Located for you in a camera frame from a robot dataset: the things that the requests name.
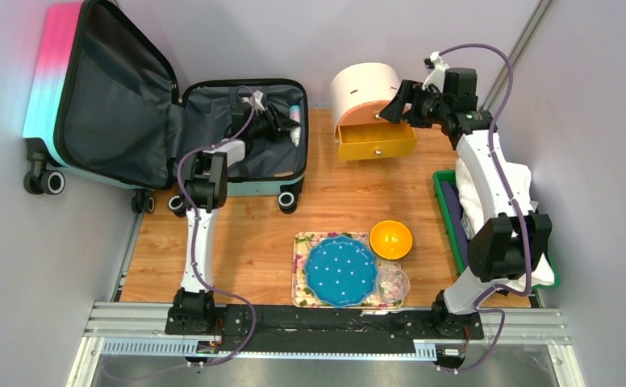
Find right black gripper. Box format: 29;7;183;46
379;79;451;129

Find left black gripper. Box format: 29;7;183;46
250;104;302;144

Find round pastel mini drawer cabinet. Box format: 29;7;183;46
329;62;417;161

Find green plastic tray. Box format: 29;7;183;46
432;169;561;292

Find white garment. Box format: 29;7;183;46
455;158;556;286

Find pink and teal kids suitcase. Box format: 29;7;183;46
23;1;309;213

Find navy blue garment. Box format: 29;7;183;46
440;181;469;268

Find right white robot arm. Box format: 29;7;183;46
379;68;552;338

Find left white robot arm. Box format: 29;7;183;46
166;102;303;335

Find pale blue pink tube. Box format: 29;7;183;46
289;105;302;148

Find floral rectangular tray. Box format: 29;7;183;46
291;231;405;310

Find orange bowl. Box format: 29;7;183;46
369;220;413;262

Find blue polka dot plate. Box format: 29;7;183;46
304;235;378;308

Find small clear glass bowl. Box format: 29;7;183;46
376;265;410;302

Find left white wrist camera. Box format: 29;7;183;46
244;90;265;114

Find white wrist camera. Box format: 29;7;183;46
422;51;449;92
244;90;265;114

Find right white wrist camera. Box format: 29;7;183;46
422;51;449;92

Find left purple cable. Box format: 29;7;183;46
176;85;258;369

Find purple cable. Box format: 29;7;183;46
438;43;533;374
176;85;258;369

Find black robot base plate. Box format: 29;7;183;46
164;305;484;356

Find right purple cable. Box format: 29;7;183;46
438;43;533;374

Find aluminium frame rail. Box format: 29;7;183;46
67;302;585;386

